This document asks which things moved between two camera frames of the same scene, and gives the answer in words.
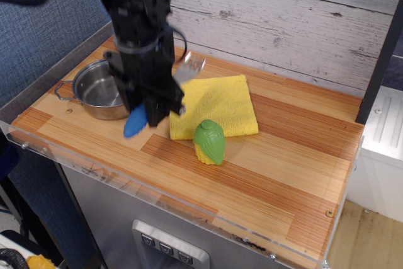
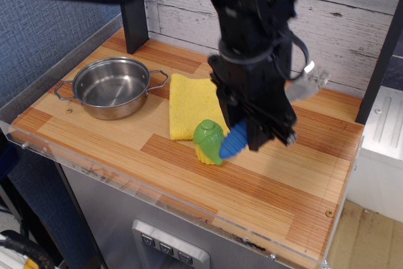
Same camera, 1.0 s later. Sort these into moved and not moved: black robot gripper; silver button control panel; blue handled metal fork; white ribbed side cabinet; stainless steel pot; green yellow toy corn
Moved: blue handled metal fork; black robot gripper
Not moved: silver button control panel; green yellow toy corn; stainless steel pot; white ribbed side cabinet
